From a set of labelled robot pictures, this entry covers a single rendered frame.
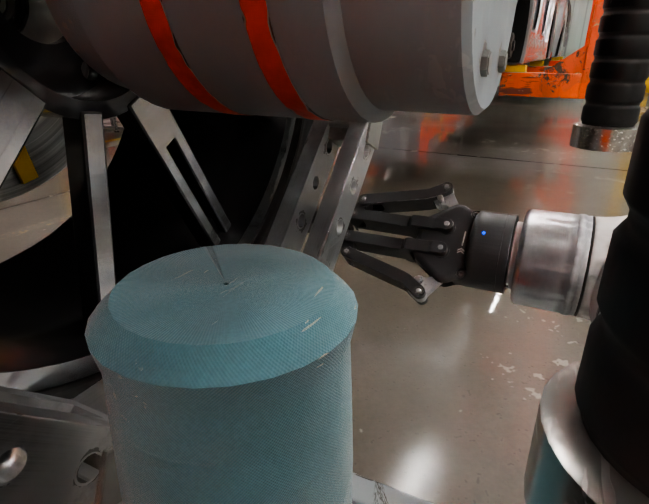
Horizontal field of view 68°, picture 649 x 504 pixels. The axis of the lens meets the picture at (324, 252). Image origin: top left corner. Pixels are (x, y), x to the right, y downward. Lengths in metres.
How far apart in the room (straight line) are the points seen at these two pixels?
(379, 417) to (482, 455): 0.24
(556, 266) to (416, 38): 0.29
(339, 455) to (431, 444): 1.01
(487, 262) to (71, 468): 0.34
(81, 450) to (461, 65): 0.24
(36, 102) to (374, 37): 0.22
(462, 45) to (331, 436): 0.14
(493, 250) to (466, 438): 0.82
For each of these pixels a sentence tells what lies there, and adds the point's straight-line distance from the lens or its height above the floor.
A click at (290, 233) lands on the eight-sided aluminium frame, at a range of 0.46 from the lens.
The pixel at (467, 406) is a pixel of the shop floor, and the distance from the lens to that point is 1.30.
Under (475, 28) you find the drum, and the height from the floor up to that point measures 0.82.
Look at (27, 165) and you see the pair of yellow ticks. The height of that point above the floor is 0.72.
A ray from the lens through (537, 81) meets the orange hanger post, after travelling 3.86.
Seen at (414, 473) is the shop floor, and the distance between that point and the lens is 1.12.
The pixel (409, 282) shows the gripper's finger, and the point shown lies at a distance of 0.47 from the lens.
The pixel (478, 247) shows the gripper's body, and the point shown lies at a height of 0.65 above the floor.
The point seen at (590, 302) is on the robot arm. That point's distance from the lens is 0.45.
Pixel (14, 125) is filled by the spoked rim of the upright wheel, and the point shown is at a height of 0.77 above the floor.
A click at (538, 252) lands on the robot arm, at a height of 0.66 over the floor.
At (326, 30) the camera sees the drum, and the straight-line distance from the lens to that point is 0.19.
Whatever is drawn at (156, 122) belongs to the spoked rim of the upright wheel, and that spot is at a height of 0.76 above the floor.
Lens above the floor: 0.81
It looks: 23 degrees down
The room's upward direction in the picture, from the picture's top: straight up
